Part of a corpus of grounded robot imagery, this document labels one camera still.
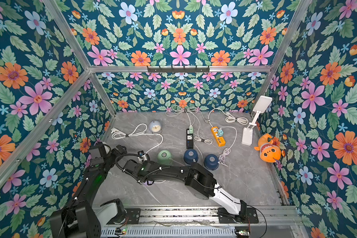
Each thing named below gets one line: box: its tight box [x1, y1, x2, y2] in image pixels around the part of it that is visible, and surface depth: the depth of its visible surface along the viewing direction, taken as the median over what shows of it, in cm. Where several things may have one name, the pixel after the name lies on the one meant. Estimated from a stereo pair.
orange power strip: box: [211, 125, 226, 147], surface depth 103 cm
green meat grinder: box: [157, 149, 174, 166], surface depth 86 cm
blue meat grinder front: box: [203, 153, 220, 171], surface depth 84 cm
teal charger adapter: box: [217, 128, 224, 137], surface depth 101 cm
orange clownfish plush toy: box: [253, 132, 282, 164], surface depth 92 cm
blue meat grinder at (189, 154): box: [183, 148, 199, 165], surface depth 86 cm
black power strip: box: [186, 128, 194, 150], surface depth 101 cm
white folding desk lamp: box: [241, 95, 273, 146], surface depth 94 cm
